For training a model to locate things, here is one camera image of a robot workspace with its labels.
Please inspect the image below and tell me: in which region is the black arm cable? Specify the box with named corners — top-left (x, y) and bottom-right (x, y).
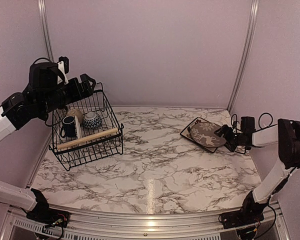
top-left (231, 112), bottom-right (275, 155)
top-left (32, 57), bottom-right (68, 127)

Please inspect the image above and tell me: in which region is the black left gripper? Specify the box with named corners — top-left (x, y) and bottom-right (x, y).
top-left (39, 72), bottom-right (96, 115)

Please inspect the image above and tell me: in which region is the aluminium corner post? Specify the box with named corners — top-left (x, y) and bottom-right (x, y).
top-left (38, 0), bottom-right (54, 61)
top-left (227, 0), bottom-right (260, 113)

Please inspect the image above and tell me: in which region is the aluminium left corner post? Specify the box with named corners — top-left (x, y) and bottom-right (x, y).
top-left (38, 0), bottom-right (54, 61)

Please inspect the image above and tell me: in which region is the black wire dish rack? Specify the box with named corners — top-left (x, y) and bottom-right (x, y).
top-left (48, 82), bottom-right (124, 171)

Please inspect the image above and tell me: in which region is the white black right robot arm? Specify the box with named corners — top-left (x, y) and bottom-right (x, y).
top-left (214, 116), bottom-right (300, 228)

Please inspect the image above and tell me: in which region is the blue white patterned bowl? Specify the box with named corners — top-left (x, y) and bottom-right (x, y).
top-left (82, 111), bottom-right (102, 130)

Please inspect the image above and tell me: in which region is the square floral plate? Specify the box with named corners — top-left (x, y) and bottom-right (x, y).
top-left (180, 116), bottom-right (218, 154)

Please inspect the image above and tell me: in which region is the aluminium right corner post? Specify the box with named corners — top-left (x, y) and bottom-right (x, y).
top-left (227, 0), bottom-right (260, 113)

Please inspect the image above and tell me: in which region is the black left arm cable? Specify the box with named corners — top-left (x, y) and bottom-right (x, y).
top-left (32, 57), bottom-right (68, 127)

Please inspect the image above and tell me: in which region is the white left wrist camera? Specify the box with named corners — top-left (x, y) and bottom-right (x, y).
top-left (57, 56), bottom-right (70, 85)

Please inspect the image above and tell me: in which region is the white round plate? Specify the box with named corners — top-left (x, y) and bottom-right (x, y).
top-left (74, 115), bottom-right (82, 139)

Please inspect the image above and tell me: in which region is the dark blue mug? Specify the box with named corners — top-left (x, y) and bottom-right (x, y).
top-left (60, 115), bottom-right (76, 138)

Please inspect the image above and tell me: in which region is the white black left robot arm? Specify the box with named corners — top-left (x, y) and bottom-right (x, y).
top-left (0, 57), bottom-right (96, 223)

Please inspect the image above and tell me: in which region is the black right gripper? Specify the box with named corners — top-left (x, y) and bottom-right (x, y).
top-left (214, 124), bottom-right (244, 152)

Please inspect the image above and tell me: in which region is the beige ceramic bowl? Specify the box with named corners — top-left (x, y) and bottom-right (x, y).
top-left (66, 108), bottom-right (84, 124)

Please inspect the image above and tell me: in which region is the aluminium front frame rail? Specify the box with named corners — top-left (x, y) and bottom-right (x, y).
top-left (0, 197), bottom-right (291, 240)

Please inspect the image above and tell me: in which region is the grey patterned round plate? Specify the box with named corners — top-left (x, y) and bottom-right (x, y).
top-left (189, 122), bottom-right (226, 148)

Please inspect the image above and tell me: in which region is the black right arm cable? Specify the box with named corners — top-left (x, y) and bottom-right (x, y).
top-left (231, 112), bottom-right (275, 155)

